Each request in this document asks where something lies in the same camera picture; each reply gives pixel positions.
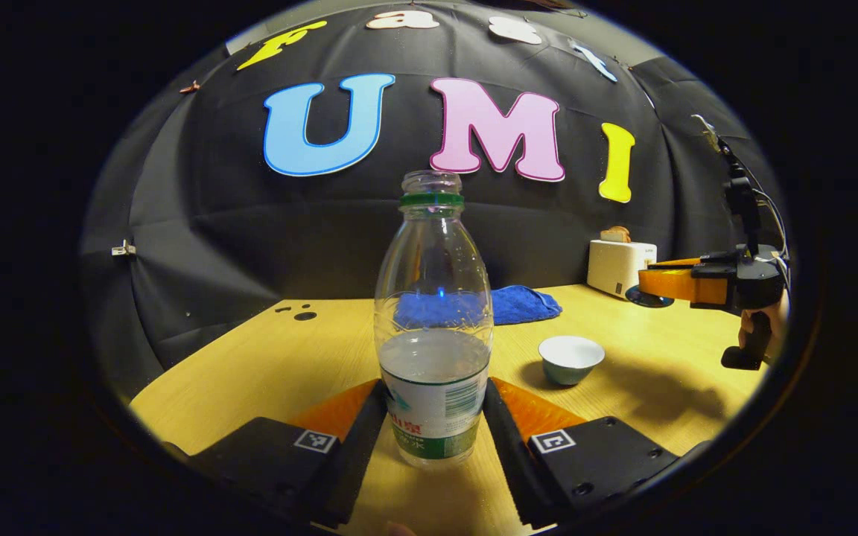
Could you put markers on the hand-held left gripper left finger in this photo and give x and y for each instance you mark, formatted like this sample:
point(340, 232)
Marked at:
point(358, 454)

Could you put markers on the silver clip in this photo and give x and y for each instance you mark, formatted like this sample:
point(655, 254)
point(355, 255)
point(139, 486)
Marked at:
point(124, 249)

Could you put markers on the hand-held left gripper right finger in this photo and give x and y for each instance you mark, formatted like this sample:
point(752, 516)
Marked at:
point(507, 454)

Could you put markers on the black backdrop cloth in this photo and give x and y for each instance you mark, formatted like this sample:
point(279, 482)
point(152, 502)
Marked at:
point(213, 223)

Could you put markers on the blue towel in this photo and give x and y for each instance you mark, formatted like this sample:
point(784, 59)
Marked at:
point(522, 305)

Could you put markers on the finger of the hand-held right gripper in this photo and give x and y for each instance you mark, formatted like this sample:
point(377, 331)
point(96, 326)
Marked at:
point(686, 262)
point(678, 286)

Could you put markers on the white toaster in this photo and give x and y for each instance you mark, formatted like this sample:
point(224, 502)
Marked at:
point(619, 268)

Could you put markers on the bread slice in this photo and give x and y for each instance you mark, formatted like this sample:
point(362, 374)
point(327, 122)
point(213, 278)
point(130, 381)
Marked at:
point(615, 234)

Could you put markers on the teal teacup lid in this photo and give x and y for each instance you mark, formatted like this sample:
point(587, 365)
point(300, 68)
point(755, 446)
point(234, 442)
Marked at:
point(649, 299)

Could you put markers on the clear plastic water bottle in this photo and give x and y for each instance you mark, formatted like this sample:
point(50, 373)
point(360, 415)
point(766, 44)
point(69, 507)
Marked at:
point(435, 387)

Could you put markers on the copper clip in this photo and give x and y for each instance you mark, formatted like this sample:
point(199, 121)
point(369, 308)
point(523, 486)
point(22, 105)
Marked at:
point(189, 87)

